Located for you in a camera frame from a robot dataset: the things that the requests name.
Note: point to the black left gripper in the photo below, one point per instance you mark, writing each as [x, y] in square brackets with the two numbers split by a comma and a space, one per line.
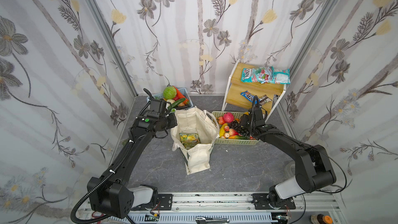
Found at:
[171, 120]

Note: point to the brown snack bar packet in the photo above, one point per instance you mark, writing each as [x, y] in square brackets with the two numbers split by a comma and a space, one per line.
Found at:
[264, 100]

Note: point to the blue chocolate bar packet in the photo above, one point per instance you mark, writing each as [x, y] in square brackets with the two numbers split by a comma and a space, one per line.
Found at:
[250, 97]

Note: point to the green plastic fruit basket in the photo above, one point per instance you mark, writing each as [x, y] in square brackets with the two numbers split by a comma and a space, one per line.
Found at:
[232, 137]

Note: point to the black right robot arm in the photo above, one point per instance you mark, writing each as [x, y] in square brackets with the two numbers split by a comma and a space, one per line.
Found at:
[313, 166]

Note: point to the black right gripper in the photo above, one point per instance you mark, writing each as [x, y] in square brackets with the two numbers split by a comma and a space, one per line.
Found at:
[244, 122]

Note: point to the green cucumber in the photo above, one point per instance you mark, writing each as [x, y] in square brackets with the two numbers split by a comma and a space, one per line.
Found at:
[175, 104]

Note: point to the teal white snack packet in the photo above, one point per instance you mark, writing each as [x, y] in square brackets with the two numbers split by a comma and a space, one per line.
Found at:
[280, 76]

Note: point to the black grape bunch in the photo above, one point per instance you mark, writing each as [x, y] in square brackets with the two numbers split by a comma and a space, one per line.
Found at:
[241, 130]

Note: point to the cream canvas grocery bag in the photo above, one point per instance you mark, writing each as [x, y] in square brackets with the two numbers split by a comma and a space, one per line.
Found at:
[195, 120]

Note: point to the red green candy packet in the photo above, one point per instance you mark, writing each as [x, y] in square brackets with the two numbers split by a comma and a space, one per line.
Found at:
[257, 75]

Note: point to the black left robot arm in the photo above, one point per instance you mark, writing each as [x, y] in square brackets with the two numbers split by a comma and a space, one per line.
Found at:
[109, 194]

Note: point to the green tea snack packet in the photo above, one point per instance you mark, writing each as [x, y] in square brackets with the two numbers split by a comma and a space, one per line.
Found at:
[189, 140]

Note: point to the white wooden two-tier shelf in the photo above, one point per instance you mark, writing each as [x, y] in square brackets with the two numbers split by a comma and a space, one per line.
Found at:
[235, 87]

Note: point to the green cabbage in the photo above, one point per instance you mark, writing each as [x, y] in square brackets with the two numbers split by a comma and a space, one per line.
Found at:
[169, 93]

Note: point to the blue plastic vegetable basket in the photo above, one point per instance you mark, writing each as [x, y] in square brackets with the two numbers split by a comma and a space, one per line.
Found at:
[184, 92]

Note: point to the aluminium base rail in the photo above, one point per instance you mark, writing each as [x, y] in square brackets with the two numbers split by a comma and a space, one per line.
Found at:
[232, 208]

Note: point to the orange capped bottle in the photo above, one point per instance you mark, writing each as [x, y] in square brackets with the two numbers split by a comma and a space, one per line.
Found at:
[321, 219]

